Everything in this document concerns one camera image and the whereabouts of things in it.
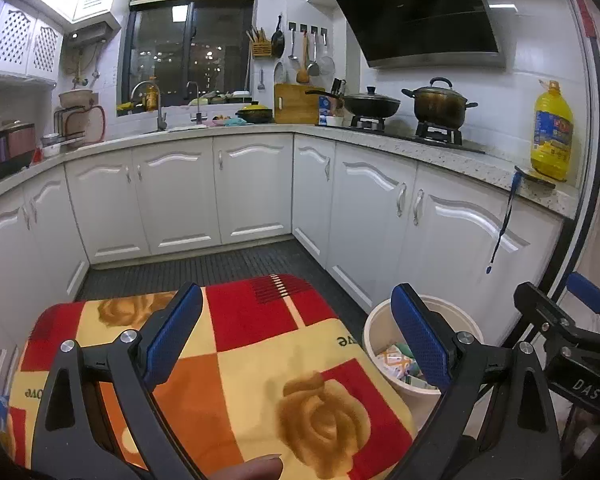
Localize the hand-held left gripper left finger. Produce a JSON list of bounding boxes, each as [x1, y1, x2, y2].
[[30, 282, 204, 480]]

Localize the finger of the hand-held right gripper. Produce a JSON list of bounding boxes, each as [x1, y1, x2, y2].
[[566, 272, 600, 314], [512, 282, 588, 348]]

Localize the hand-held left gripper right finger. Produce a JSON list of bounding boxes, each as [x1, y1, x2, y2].
[[390, 282, 563, 480]]

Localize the small crushed white carton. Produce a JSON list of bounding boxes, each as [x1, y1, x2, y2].
[[375, 344, 415, 380]]

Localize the green white packet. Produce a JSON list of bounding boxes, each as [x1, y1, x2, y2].
[[402, 374, 441, 392]]

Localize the white round bin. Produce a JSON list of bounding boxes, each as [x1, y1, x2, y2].
[[362, 296, 485, 428]]

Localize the person's left hand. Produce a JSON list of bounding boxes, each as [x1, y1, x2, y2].
[[205, 454, 285, 480]]

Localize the black ribbed floor mat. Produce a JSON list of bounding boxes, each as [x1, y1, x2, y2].
[[75, 237, 381, 331]]

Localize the rose printed blanket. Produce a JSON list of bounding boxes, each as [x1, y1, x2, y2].
[[7, 274, 418, 480]]

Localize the white base cabinets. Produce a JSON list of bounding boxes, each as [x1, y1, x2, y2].
[[0, 132, 566, 341]]

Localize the yellow cooking oil bottle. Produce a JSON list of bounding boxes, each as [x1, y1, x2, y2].
[[530, 80, 575, 182]]

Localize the gas hob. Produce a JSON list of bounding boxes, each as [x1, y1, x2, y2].
[[347, 115, 487, 155]]

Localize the bronze stockpot with lid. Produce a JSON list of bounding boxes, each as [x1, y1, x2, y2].
[[401, 77, 479, 131]]

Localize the tall curved faucet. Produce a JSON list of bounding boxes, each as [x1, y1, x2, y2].
[[131, 80, 168, 132]]

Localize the red-rimmed chopping board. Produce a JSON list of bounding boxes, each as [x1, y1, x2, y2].
[[82, 104, 106, 145]]

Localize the small faucet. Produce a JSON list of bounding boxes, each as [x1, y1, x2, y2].
[[186, 81, 203, 123]]

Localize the black dish rack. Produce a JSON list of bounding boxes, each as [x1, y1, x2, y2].
[[54, 105, 88, 150]]

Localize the black wok with lid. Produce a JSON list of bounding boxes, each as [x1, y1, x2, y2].
[[305, 86, 402, 120]]

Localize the yellow lidded pot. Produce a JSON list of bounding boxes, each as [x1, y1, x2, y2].
[[236, 101, 275, 124]]

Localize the pink rice cooker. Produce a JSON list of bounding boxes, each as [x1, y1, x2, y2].
[[0, 120, 36, 181]]

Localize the beige clay pot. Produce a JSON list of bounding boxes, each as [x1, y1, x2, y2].
[[58, 89, 95, 109]]

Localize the wooden cutting board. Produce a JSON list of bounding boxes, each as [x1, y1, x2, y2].
[[274, 82, 326, 125]]

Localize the dark kitchen window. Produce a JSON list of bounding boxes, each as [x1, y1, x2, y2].
[[122, 0, 255, 116]]

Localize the wooden spatula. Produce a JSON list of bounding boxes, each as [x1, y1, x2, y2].
[[296, 32, 309, 85]]

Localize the mesh strainer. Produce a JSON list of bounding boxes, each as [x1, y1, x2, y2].
[[317, 32, 336, 75]]

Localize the metal skimmer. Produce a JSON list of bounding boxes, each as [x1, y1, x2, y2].
[[307, 32, 322, 76]]

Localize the wooden chopstick holder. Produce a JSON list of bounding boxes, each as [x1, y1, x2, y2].
[[247, 25, 272, 58]]

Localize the small black hanging pan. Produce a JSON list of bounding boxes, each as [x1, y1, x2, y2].
[[271, 15, 286, 59]]

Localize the black range hood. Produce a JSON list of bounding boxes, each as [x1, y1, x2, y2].
[[327, 0, 507, 71]]

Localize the blue lanyard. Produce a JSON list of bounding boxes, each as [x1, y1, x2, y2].
[[485, 167, 523, 276]]

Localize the wall water heater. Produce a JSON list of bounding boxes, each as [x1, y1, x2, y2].
[[66, 22, 112, 47]]

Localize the white lattice wall cabinet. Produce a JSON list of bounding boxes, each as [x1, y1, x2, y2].
[[0, 0, 65, 83]]

